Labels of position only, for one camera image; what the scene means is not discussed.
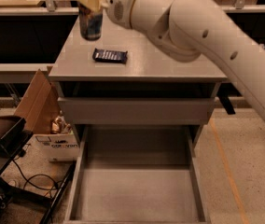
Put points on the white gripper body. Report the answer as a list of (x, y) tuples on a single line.
[(118, 4)]

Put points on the red bull can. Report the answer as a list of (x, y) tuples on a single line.
[(90, 23)]

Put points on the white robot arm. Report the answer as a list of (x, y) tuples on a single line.
[(186, 29)]

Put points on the grey drawer cabinet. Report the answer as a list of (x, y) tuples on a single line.
[(150, 89)]

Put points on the open grey middle drawer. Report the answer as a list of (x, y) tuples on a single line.
[(136, 175)]

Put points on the dark blue snack bar wrapper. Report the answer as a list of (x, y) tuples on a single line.
[(109, 56)]

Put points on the brown cardboard box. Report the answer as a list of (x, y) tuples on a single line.
[(39, 105)]

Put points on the white printed box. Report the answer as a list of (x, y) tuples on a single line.
[(58, 147)]

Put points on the black cart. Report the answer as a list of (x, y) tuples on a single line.
[(13, 137)]

